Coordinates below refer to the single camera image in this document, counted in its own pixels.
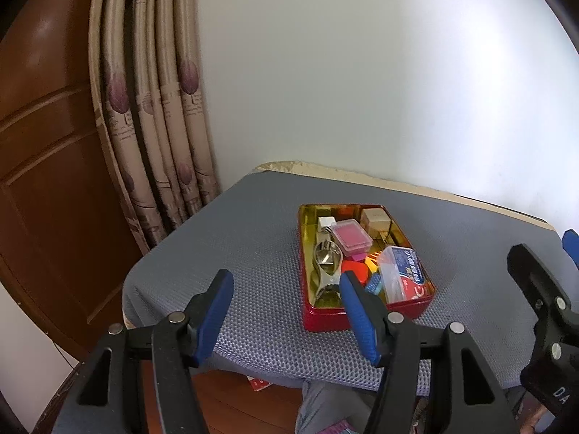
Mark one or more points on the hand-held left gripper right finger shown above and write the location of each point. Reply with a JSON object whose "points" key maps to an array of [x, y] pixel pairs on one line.
{"points": [[359, 321]]}

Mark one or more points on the pink patterned item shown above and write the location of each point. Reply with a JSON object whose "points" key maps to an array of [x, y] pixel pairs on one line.
{"points": [[339, 427]]}

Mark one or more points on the clear box pink insert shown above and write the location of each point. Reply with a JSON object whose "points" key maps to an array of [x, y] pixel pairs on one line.
{"points": [[351, 235]]}

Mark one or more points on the red paper on floor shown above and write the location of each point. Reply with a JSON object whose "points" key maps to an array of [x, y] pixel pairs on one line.
{"points": [[258, 384]]}

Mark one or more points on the beige leaf print curtain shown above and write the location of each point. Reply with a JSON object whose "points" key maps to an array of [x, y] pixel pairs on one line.
{"points": [[172, 99]]}

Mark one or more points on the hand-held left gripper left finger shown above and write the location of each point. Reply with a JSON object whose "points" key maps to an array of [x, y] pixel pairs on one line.
{"points": [[215, 316]]}

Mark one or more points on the person's grey trouser leg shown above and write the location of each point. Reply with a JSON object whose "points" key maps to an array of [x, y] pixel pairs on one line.
{"points": [[325, 407]]}

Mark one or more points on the blue patterned small tin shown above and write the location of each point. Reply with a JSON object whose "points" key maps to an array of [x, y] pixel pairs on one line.
{"points": [[374, 285]]}

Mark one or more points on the clear playing card box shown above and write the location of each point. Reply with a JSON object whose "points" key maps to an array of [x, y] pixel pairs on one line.
{"points": [[407, 271]]}

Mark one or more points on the red tin box gold inside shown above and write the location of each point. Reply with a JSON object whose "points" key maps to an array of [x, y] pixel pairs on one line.
{"points": [[325, 321]]}

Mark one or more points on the white small box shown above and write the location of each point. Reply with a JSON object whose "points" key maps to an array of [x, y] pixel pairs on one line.
{"points": [[325, 224]]}

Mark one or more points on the beige cardboard box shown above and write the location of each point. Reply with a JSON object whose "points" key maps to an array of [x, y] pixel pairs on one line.
{"points": [[375, 221]]}

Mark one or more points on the silver metal clamp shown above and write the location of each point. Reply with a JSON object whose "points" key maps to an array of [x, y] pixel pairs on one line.
{"points": [[325, 275]]}

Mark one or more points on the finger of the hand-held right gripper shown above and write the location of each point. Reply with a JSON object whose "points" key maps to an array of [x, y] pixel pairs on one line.
{"points": [[543, 289], [571, 244]]}

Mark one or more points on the orange red small case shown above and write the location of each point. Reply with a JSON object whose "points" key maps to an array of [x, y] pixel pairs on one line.
{"points": [[357, 269]]}

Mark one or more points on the brown wooden door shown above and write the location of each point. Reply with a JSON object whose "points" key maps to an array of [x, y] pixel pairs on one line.
{"points": [[45, 167]]}

